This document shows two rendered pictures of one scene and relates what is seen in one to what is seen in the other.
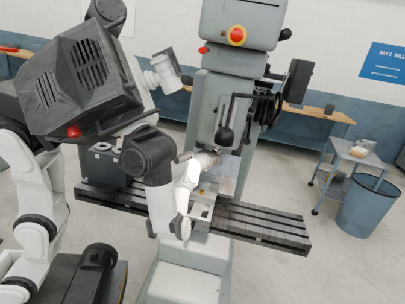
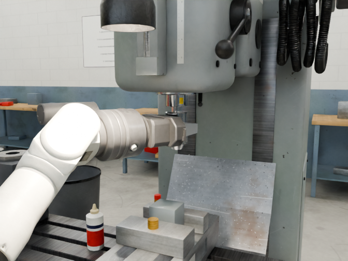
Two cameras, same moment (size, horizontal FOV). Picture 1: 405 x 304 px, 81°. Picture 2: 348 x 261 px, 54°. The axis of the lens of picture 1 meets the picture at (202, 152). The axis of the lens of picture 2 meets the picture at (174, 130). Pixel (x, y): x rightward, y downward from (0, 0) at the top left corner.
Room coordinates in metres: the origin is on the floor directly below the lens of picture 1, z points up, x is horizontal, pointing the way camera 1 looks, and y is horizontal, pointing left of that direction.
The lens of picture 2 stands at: (0.41, -0.27, 1.33)
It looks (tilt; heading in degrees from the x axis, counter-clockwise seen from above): 9 degrees down; 18
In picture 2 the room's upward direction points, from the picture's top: straight up
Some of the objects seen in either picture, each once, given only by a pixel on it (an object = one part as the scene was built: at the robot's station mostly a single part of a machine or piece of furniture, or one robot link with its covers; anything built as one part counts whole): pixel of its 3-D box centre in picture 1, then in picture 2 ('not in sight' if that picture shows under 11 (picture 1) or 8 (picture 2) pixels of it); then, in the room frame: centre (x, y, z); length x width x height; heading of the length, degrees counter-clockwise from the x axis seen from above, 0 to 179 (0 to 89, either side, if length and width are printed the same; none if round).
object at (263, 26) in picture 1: (241, 24); not in sight; (1.08, -0.06, 1.81); 0.47 x 0.26 x 0.16; 175
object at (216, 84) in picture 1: (224, 108); (177, 8); (1.07, -0.06, 1.47); 0.21 x 0.19 x 0.32; 85
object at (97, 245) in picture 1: (99, 257); not in sight; (0.97, 0.48, 0.50); 0.20 x 0.05 x 0.20; 99
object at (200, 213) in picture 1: (200, 198); (160, 245); (1.04, -0.04, 0.99); 0.35 x 0.15 x 0.11; 174
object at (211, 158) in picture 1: (204, 160); (140, 132); (0.99, -0.02, 1.23); 0.13 x 0.12 x 0.10; 60
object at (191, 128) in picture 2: not in sight; (186, 129); (1.05, -0.09, 1.24); 0.06 x 0.02 x 0.03; 150
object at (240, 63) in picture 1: (235, 59); not in sight; (1.11, -0.07, 1.68); 0.34 x 0.24 x 0.10; 175
